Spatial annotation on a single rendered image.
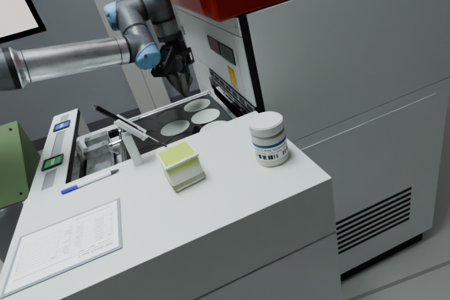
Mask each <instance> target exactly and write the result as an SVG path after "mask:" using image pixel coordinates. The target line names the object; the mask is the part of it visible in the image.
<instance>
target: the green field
mask: <svg viewBox="0 0 450 300"><path fill-rule="evenodd" d="M220 49H221V52H222V56H223V57H225V58H226V59H227V60H229V61H231V62H232V63H233V64H234V59H233V56H232V51H231V50H229V49H228V48H226V47H224V46H223V45H221V44H220Z"/></svg>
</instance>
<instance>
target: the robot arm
mask: <svg viewBox="0 0 450 300"><path fill-rule="evenodd" d="M104 13H105V15H106V18H107V20H108V23H109V25H110V27H111V29H112V30H113V31H117V30H119V31H121V33H122V35H123V36H118V37H109V38H104V39H99V40H90V41H85V42H76V43H71V44H62V45H56V46H48V47H43V48H34V49H29V50H20V51H16V50H14V49H12V48H0V91H8V90H17V89H20V88H24V87H25V85H26V84H27V83H28V82H35V81H39V80H46V79H50V78H57V77H61V76H67V75H71V74H77V73H82V72H88V71H92V70H99V69H103V68H110V67H113V66H120V65H124V64H130V63H135V64H136V65H137V67H138V68H140V69H144V70H148V69H150V68H152V70H151V74H152V75H153V77H154V78H156V77H166V78H167V79H168V81H169V82H170V84H171V85H172V86H173V87H174V88H175V89H176V90H177V91H178V92H179V93H180V94H181V95H182V96H183V97H188V94H189V92H190V86H191V84H192V82H193V77H192V76H190V69H189V68H188V66H189V65H190V64H193V63H194V62H195V61H194V57H193V54H192V50H191V47H188V48H187V47H186V46H185V42H184V39H183V36H182V32H181V30H179V27H178V24H177V20H176V18H175V14H174V12H173V7H172V5H171V1H170V0H119V1H114V2H112V3H109V4H108V5H105V6H104ZM149 19H150V20H151V23H152V25H153V29H154V30H155V34H156V36H157V37H158V38H157V39H158V41H159V43H163V42H165V45H162V46H161V49H160V51H159V49H158V47H157V44H156V43H155V40H154V39H153V37H152V35H151V33H150V31H149V29H148V27H147V25H146V23H145V21H148V20H149ZM190 52H191V55H192V58H193V59H192V60H191V58H190ZM178 73H181V75H180V76H179V74H178Z"/></svg>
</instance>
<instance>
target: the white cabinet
mask: <svg viewBox="0 0 450 300"><path fill-rule="evenodd" d="M194 300H343V299H342V284H341V277H340V262H339V254H338V239H337V232H332V233H331V234H328V235H327V236H324V237H323V238H320V239H319V240H316V241H314V242H312V243H310V244H308V245H306V246H304V247H302V248H300V249H298V250H295V251H293V252H291V253H289V254H287V255H285V256H283V257H281V258H279V259H277V260H274V261H273V262H270V263H269V264H267V265H265V266H263V267H261V268H259V269H256V270H254V271H252V272H250V273H248V274H246V275H244V276H242V277H239V278H237V279H235V280H233V281H231V282H229V283H227V284H225V285H223V286H221V287H218V288H217V289H214V290H213V291H210V292H209V293H206V294H205V295H202V296H200V297H198V298H196V299H194Z"/></svg>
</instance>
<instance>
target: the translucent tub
mask: <svg viewBox="0 0 450 300"><path fill-rule="evenodd" d="M156 156H157V158H158V160H159V161H160V164H161V166H162V168H163V172H164V174H165V176H166V178H167V179H168V181H169V182H170V184H171V186H172V188H173V189H174V191H175V192H178V191H180V190H182V189H184V188H186V187H188V186H190V185H192V184H194V183H196V182H198V181H200V180H202V179H204V178H205V173H204V171H203V169H202V166H201V163H200V160H199V157H198V156H199V153H198V152H197V151H196V150H195V149H194V148H193V147H192V145H191V144H190V143H189V142H188V141H187V140H185V141H182V142H180V143H178V144H176V145H173V146H171V147H169V148H167V149H164V150H162V151H160V152H158V153H156Z"/></svg>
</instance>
